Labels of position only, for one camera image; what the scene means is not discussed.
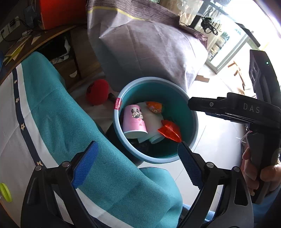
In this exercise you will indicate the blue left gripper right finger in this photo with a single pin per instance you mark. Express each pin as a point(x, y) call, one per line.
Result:
point(193, 164)

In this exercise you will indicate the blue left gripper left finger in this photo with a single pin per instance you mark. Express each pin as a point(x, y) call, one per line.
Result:
point(82, 163)

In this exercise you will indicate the red foil wrapper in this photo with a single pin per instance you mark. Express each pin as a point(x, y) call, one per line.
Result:
point(170, 130)

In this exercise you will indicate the pink paper cup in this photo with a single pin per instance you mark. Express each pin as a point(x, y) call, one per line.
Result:
point(133, 123)

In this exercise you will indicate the white paper napkin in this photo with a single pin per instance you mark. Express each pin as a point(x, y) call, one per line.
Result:
point(152, 122)

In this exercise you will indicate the orange snack wrapper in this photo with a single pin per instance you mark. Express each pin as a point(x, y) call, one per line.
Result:
point(155, 107)

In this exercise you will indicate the lime green bottle cap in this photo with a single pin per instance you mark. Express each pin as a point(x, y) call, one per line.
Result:
point(5, 192)

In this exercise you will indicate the white green pill bottle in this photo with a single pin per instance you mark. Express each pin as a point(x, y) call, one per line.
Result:
point(157, 138)

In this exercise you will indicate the teal plastic trash bin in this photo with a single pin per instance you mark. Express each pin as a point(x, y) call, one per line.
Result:
point(175, 109)

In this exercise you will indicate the person's right hand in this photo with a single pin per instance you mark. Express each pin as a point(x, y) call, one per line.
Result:
point(270, 174)

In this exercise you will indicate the teal grey striped tablecloth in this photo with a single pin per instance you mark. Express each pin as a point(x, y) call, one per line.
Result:
point(41, 124)

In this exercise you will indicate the red round floor object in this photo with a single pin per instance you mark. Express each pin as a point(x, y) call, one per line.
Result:
point(97, 92)

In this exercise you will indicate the purple woven bag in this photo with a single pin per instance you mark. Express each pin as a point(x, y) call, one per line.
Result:
point(134, 39)

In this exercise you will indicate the red box on shelf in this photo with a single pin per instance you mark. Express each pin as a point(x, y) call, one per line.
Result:
point(56, 13)

